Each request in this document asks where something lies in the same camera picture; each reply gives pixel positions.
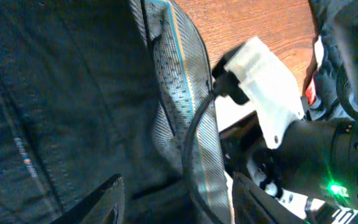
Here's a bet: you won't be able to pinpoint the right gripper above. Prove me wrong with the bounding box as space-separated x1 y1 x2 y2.
219 111 358 218

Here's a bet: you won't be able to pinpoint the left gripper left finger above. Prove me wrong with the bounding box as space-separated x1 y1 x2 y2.
51 174 125 224

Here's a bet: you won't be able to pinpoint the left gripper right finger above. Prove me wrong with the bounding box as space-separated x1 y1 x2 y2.
232 172 305 224

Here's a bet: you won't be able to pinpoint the black shorts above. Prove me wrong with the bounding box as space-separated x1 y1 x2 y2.
0 0 236 224

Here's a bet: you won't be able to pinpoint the red garment tag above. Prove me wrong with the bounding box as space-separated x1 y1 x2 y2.
305 75 317 105

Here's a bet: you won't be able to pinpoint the black t-shirt white lettering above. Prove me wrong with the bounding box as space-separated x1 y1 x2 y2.
309 0 358 121

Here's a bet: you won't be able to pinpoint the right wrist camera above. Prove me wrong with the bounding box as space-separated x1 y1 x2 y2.
224 37 305 149

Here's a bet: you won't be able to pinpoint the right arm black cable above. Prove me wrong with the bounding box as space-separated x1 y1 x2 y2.
181 46 251 224

